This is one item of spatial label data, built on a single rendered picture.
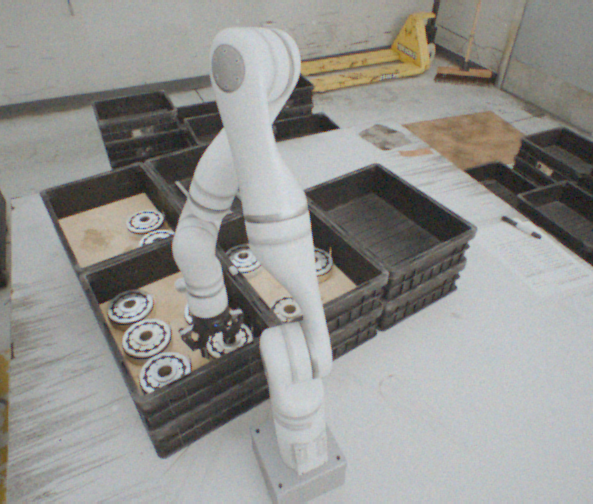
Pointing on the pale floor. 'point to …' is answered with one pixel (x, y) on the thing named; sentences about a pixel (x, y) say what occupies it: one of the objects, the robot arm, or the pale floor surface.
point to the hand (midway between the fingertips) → (216, 347)
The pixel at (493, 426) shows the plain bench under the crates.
